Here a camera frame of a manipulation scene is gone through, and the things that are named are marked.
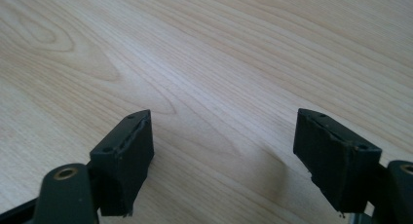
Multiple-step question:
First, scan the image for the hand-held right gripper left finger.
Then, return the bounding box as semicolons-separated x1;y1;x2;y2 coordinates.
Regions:
90;109;155;217

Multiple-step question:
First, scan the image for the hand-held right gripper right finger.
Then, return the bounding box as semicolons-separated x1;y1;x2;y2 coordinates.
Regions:
292;107;383;215

